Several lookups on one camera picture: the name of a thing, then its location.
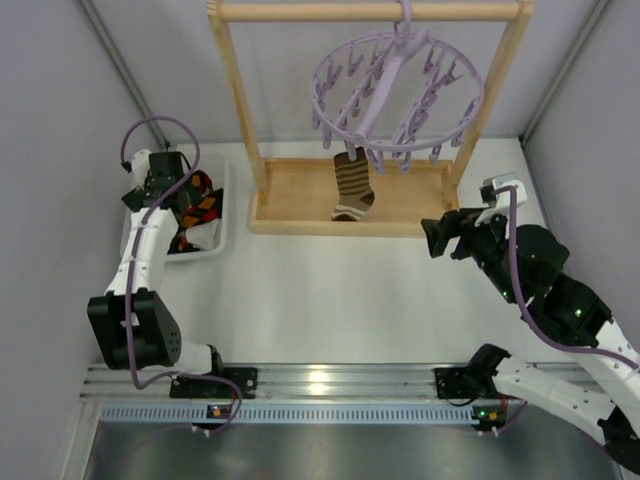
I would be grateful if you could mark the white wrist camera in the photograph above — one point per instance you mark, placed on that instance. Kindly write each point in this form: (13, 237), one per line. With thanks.
(499, 193)
(138, 163)

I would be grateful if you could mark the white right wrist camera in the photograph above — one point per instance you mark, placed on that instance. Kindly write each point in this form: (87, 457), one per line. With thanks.
(499, 193)

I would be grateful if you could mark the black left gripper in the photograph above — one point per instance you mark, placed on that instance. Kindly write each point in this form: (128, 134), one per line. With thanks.
(138, 198)

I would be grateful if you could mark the aluminium mounting rail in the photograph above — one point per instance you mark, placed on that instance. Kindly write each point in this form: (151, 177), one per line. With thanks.
(291, 382)

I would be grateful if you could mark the red black argyle sock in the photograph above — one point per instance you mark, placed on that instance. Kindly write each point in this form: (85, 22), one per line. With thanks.
(201, 183)

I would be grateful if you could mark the wooden hanger rack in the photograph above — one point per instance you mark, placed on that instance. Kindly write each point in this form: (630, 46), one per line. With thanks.
(297, 195)

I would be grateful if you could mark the purple round clip hanger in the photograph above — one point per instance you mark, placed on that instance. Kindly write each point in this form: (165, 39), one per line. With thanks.
(394, 93)

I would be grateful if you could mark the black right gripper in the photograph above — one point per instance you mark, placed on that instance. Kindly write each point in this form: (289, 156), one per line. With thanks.
(458, 234)

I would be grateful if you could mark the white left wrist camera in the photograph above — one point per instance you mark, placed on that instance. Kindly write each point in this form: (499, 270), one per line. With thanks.
(138, 163)

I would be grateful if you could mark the white plastic basket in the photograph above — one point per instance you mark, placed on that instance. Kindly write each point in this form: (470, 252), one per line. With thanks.
(189, 203)

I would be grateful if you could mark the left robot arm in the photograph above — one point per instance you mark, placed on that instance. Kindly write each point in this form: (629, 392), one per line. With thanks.
(133, 327)

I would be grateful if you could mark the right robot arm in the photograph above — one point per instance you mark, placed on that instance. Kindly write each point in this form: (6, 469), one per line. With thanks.
(567, 312)

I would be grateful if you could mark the brown striped sock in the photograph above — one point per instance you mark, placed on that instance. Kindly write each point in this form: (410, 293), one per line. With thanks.
(354, 189)

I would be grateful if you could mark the white slotted cable duct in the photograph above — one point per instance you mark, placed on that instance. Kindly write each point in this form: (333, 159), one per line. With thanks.
(312, 414)

